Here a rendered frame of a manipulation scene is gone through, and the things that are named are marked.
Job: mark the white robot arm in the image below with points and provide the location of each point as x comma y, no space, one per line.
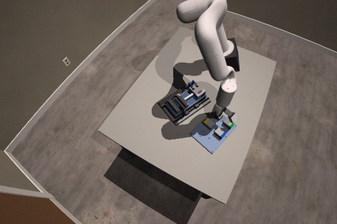
213,44

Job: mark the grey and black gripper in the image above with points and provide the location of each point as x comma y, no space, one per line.
217,110

